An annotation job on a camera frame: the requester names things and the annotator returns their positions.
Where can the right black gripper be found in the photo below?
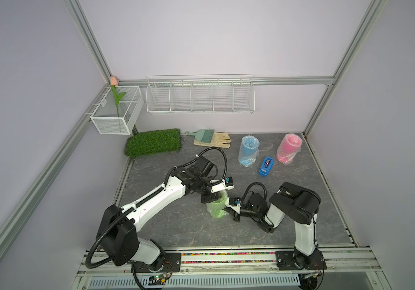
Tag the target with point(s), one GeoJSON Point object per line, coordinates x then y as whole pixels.
{"type": "Point", "coordinates": [234, 216]}

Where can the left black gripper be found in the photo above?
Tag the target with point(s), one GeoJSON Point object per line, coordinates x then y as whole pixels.
{"type": "Point", "coordinates": [211, 197]}

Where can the green plastic wine glass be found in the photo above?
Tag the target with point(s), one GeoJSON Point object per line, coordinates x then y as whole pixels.
{"type": "Point", "coordinates": [219, 208]}

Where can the bubble wrap sheet stack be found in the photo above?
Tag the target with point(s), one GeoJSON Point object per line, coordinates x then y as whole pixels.
{"type": "Point", "coordinates": [218, 207]}

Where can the blue tape dispenser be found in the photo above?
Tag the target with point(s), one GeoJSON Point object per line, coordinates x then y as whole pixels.
{"type": "Point", "coordinates": [266, 166]}

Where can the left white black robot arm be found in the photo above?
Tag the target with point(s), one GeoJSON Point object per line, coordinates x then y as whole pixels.
{"type": "Point", "coordinates": [117, 240]}

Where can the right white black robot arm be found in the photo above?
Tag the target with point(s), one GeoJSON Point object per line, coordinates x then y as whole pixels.
{"type": "Point", "coordinates": [298, 203]}

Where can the beige cloth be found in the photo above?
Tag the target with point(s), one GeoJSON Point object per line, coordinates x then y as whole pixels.
{"type": "Point", "coordinates": [219, 139]}

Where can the green artificial grass mat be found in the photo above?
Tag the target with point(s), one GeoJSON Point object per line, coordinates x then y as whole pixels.
{"type": "Point", "coordinates": [153, 142]}

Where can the artificial pink tulip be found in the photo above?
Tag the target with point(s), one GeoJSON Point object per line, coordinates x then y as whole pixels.
{"type": "Point", "coordinates": [117, 96]}

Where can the long white wire shelf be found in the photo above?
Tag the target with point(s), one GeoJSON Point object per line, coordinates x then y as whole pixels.
{"type": "Point", "coordinates": [201, 94]}

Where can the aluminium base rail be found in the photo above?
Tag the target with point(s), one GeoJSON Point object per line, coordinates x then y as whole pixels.
{"type": "Point", "coordinates": [243, 268]}

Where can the small white wire basket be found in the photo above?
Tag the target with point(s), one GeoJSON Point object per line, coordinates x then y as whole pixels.
{"type": "Point", "coordinates": [105, 118]}

